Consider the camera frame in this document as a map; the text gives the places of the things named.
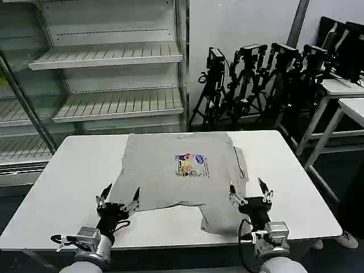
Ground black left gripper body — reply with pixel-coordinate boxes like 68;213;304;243
96;201;133;237

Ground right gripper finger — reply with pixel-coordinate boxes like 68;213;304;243
257;177;275;203
229;184;247;206

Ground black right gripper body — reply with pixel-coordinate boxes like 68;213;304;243
237;196;272;229

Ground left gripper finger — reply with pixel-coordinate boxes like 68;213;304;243
121;187;141;214
95;183;113;210

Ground grey printed shirt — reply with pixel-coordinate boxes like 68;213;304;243
109;132;251;235

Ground white work table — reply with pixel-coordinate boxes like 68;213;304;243
0;130;344;253

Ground glass-sided shelf unit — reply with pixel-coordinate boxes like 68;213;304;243
0;0;59;197

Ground white desk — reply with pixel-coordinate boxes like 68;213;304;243
304;98;364;203
295;77;364;156

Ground white empty shelf unit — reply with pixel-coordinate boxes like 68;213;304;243
28;0;190;134

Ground black computer monitor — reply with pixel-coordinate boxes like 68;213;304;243
317;16;347;57
337;21;364;84

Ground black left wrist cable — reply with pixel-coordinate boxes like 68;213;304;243
49;234;79;253

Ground black camera on tripod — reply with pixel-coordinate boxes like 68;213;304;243
189;47;230;130
266;42;304;143
298;44;336;114
227;44;270;129

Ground grey slanted wall beam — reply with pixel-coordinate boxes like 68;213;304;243
286;0;311;49

